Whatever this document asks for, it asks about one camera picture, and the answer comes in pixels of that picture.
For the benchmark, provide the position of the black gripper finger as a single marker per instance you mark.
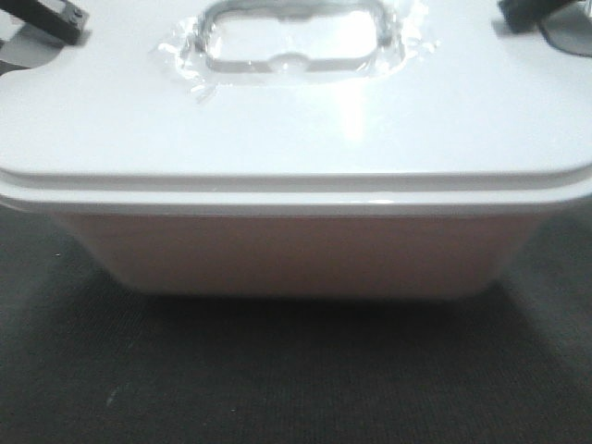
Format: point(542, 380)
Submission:
point(65, 21)
point(522, 15)

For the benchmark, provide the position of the white lidded storage bin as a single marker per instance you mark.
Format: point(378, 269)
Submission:
point(301, 148)

